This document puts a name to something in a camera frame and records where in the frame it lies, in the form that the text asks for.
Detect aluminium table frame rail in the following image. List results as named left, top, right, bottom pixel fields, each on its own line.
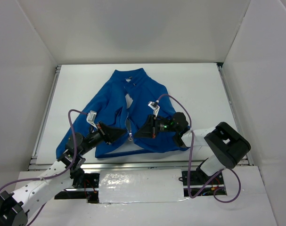
left=28, top=159, right=250, bottom=171

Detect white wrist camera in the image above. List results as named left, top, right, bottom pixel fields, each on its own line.
left=148, top=100, right=160, bottom=117
left=86, top=111, right=97, bottom=128

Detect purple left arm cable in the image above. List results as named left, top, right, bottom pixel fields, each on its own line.
left=0, top=109, right=89, bottom=224

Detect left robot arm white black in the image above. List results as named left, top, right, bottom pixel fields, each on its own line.
left=0, top=122, right=127, bottom=226

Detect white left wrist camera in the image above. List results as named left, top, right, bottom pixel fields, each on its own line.
left=86, top=111, right=97, bottom=128

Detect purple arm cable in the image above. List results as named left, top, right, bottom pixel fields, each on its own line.
left=156, top=94, right=243, bottom=203
left=0, top=109, right=89, bottom=224

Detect white foil covered panel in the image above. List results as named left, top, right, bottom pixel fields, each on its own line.
left=98, top=169, right=185, bottom=203

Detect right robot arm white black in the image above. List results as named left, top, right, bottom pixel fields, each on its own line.
left=134, top=112, right=251, bottom=184

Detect blue zip-up jacket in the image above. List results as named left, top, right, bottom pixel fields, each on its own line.
left=56, top=68, right=192, bottom=162

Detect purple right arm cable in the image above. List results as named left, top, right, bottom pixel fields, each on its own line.
left=156, top=94, right=243, bottom=203

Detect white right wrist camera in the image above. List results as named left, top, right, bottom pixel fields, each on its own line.
left=148, top=100, right=160, bottom=117

